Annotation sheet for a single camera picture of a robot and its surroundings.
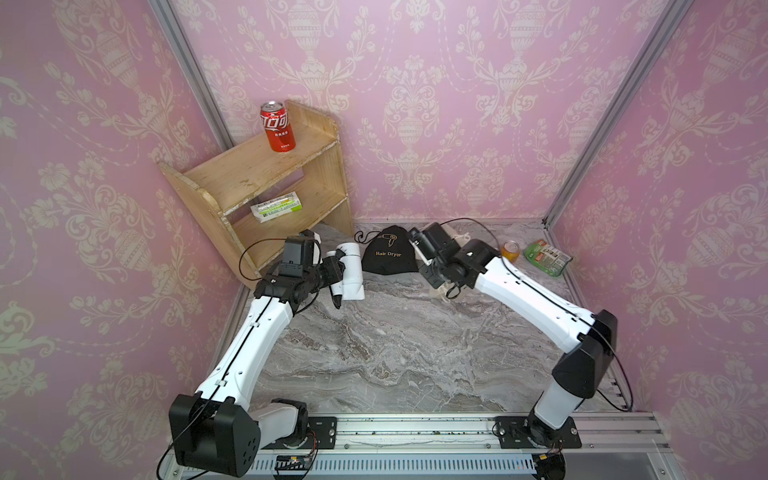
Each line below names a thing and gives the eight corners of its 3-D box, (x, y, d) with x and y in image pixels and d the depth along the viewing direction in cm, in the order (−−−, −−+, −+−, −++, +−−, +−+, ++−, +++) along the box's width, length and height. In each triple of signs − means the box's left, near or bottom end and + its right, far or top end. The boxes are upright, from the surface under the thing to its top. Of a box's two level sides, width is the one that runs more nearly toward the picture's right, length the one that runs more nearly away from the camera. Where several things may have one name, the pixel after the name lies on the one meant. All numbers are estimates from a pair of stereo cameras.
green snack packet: (557, 278, 106) (560, 273, 104) (520, 255, 113) (523, 250, 111) (570, 262, 111) (574, 258, 108) (535, 241, 117) (537, 236, 115)
